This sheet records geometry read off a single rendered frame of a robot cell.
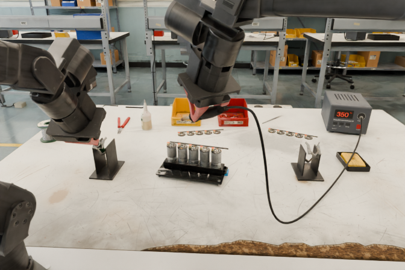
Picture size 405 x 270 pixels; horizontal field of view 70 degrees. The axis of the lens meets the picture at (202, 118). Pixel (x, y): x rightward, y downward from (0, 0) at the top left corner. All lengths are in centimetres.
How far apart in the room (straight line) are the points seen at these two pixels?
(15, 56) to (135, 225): 35
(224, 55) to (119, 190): 39
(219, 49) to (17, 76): 28
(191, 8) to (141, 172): 42
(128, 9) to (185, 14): 475
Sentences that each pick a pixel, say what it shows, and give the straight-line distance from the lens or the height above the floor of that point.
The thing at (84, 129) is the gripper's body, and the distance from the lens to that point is 59.
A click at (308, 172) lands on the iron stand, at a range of 76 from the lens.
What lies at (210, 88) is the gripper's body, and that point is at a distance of 49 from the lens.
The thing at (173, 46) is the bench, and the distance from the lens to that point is 301.
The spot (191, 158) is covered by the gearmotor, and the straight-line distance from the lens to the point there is 70.
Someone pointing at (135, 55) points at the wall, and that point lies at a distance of 528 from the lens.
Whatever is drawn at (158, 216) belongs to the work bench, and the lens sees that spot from 61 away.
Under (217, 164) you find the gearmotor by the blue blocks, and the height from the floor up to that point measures 78.
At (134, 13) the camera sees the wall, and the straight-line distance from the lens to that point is 519.
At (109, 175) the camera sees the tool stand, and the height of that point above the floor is 75.
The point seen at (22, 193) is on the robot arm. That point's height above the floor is 89.
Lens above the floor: 115
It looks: 23 degrees down
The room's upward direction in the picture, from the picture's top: straight up
